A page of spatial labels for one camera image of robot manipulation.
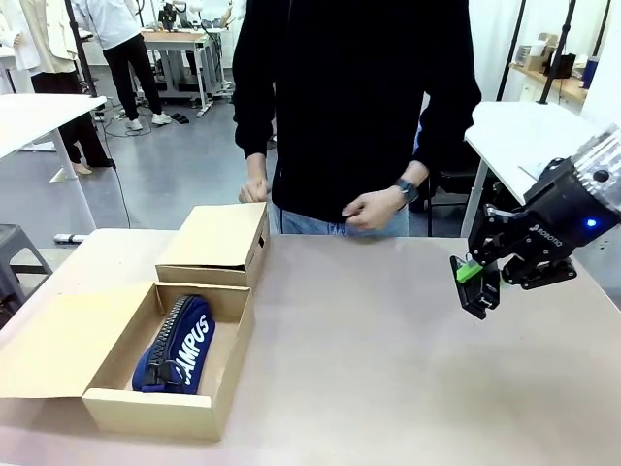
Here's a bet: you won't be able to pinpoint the grey metal stool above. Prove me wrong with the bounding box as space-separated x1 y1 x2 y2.
0 223 53 316

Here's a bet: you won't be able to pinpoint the person's blue jeans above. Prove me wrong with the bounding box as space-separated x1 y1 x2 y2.
271 203 411 238

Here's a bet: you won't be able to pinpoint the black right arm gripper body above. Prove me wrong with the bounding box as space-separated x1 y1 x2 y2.
513 156 616 261

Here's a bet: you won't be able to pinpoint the closed cardboard box lid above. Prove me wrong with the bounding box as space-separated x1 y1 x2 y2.
154 201 271 290

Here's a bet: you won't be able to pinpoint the person's black sweater torso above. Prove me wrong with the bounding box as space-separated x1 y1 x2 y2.
231 0 482 225

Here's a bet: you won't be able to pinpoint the black wristwatch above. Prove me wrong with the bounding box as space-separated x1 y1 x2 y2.
393 178 420 203

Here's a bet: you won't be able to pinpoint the person's left forearm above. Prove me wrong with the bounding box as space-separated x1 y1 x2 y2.
405 91 482 183

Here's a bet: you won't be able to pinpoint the bystander in black trousers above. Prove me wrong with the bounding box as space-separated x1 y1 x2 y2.
72 0 172 131

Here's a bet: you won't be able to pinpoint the black chair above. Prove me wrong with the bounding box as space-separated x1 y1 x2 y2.
409 167 482 239

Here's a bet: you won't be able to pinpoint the small cardboard carton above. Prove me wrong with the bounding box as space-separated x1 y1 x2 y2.
526 32 560 74

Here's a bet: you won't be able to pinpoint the bystander in white coat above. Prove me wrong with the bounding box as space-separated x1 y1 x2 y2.
0 0 23 96

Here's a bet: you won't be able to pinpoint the blue zippered pencil case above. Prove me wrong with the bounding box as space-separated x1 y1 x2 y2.
131 294 216 397

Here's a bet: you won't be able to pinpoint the black box on shelf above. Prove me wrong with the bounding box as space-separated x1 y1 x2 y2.
550 52 577 80

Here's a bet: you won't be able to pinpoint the person's right forearm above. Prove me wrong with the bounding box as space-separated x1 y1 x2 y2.
231 86 278 182

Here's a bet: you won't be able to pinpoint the black light stand pole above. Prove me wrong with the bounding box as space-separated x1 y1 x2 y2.
65 0 102 98

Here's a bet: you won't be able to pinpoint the wooden shelf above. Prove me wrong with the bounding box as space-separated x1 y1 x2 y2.
508 61 591 104

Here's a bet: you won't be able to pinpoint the black tripod pole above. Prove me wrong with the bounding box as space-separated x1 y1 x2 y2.
592 0 613 64
537 0 584 106
494 0 529 103

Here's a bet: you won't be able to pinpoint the bystander in cream jacket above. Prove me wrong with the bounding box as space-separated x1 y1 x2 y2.
13 0 116 177

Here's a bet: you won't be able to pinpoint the distant workbench desk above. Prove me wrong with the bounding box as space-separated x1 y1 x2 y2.
140 26 230 117

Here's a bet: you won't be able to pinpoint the open cardboard box with flap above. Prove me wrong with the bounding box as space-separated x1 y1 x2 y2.
0 280 256 443

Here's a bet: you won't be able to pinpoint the dark blue bottle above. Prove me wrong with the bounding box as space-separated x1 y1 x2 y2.
581 55 601 91

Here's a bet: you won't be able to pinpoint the white table with white leg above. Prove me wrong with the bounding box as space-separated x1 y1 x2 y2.
0 93 109 234

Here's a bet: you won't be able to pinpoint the black floor cable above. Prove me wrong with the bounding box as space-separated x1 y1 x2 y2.
94 110 133 230

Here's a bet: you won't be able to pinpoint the person's left hand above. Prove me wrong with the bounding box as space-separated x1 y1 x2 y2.
341 187 409 232

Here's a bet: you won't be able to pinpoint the white tilted table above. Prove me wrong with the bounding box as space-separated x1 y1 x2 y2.
463 100 604 239

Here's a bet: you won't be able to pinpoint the person's right hand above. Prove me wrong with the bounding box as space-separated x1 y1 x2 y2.
237 177 271 205

